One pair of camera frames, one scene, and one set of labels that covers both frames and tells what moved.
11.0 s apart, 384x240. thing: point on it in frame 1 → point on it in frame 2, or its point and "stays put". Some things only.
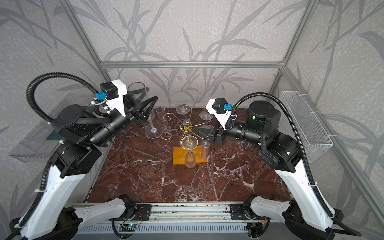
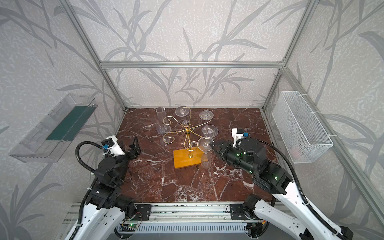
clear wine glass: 184,109 stays put
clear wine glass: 205,115 stays put
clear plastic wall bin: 43,140 stays put
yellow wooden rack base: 179,155 stays put
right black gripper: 215,135 → 220,148
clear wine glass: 161,112 stays put
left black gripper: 133,109 → 130,152
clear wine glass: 137,91 → 166,129
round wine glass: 189,143 → 203,144
